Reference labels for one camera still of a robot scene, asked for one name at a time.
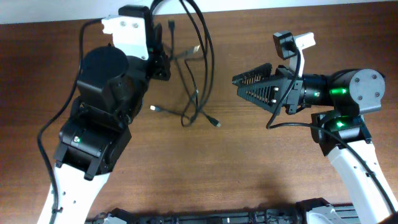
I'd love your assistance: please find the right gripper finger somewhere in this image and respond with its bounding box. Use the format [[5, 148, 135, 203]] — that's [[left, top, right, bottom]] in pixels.
[[236, 78, 280, 113], [232, 63, 272, 86]]

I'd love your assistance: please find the black USB cable short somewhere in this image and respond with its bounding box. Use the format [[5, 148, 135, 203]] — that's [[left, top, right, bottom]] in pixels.
[[149, 19, 222, 128]]

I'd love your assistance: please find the black USB cable long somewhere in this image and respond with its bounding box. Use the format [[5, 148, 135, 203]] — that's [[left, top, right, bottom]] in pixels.
[[156, 0, 219, 128]]

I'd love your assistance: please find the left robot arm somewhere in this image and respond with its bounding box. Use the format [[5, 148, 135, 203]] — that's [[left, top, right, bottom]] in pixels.
[[39, 25, 170, 223]]

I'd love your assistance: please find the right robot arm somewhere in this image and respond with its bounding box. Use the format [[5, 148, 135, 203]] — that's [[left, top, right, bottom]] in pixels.
[[232, 63, 397, 223]]

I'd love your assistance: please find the right camera black cable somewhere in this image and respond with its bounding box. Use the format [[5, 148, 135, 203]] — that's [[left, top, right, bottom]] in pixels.
[[266, 46, 398, 215]]

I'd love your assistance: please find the camera black cable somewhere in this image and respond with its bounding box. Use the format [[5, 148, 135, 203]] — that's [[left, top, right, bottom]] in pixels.
[[36, 17, 103, 218], [266, 46, 398, 215]]

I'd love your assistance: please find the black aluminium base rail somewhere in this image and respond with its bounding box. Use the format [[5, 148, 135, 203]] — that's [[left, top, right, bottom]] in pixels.
[[85, 198, 361, 224]]

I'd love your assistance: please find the left camera black cable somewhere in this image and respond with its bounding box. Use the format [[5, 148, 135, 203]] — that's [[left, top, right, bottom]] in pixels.
[[36, 17, 103, 218]]

